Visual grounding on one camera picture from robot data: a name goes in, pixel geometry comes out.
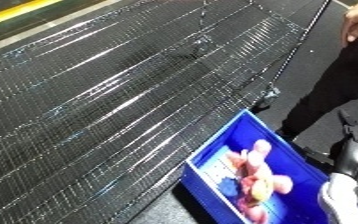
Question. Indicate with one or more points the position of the pink soft toy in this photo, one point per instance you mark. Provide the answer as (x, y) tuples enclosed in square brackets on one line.
[(258, 180)]

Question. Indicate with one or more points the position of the pale right robot forearm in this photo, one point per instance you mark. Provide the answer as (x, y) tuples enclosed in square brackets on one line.
[(339, 203)]

